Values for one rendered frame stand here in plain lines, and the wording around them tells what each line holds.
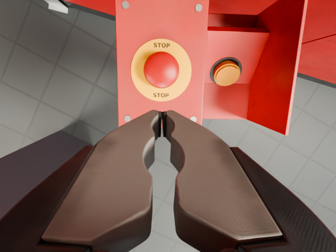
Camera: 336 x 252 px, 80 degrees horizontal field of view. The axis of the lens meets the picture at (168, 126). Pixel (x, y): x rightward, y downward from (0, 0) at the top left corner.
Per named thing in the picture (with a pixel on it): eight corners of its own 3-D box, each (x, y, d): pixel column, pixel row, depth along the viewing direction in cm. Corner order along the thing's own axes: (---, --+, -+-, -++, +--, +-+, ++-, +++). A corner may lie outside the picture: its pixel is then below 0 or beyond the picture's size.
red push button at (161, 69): (145, 87, 26) (143, 88, 22) (145, 54, 25) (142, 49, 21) (176, 88, 26) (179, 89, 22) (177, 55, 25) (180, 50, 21)
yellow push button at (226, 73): (209, 78, 33) (212, 86, 31) (214, 56, 30) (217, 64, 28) (232, 79, 33) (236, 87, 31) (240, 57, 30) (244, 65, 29)
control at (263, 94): (131, 113, 37) (105, 141, 19) (129, 19, 34) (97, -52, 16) (238, 115, 38) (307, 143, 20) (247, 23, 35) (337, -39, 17)
